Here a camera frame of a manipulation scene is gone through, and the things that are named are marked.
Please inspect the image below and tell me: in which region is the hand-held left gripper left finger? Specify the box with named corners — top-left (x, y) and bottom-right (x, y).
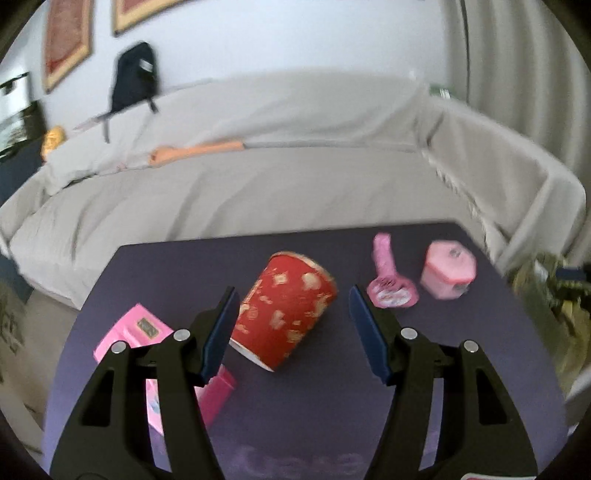
top-left (48, 285), bottom-right (242, 480)

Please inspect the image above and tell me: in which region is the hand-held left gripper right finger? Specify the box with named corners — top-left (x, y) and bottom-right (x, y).
top-left (348, 284), bottom-right (539, 480)

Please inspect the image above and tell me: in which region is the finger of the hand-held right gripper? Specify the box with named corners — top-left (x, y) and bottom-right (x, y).
top-left (555, 267), bottom-right (591, 297)

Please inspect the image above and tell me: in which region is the red paper cup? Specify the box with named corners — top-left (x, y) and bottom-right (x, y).
top-left (228, 251), bottom-right (339, 373)

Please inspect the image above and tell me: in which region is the pink scoop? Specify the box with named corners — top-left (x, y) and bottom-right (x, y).
top-left (366, 233), bottom-right (419, 310)

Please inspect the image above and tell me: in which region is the pink box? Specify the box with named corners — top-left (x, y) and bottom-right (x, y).
top-left (92, 302), bottom-right (237, 437)

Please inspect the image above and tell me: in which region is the purple table mat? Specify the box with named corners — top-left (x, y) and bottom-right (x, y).
top-left (41, 220), bottom-right (570, 480)

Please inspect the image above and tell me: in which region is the pink lidded container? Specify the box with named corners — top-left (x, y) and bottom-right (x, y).
top-left (419, 239), bottom-right (478, 302)

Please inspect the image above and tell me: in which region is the grey covered sofa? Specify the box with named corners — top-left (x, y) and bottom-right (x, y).
top-left (0, 68), bottom-right (588, 311)

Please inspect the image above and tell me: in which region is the orange stick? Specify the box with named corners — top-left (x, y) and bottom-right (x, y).
top-left (149, 140), bottom-right (246, 168)

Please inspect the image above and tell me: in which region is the beige curtain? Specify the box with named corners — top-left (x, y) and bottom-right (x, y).
top-left (441, 0), bottom-right (591, 178)

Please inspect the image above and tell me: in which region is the yellow plush toy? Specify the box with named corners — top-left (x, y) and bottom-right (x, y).
top-left (41, 126), bottom-right (66, 163)

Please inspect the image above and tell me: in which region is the dark blue cloth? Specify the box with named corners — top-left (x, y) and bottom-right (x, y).
top-left (0, 137), bottom-right (45, 205)

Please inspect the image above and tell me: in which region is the black backpack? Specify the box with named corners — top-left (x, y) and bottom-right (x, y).
top-left (102, 41), bottom-right (160, 145)

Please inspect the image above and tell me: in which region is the glass tank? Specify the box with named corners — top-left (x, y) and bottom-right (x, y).
top-left (0, 71), bottom-right (48, 161)

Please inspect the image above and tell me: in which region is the gold framed red picture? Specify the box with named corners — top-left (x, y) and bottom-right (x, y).
top-left (43, 0), bottom-right (94, 94)
top-left (112, 0), bottom-right (188, 38)

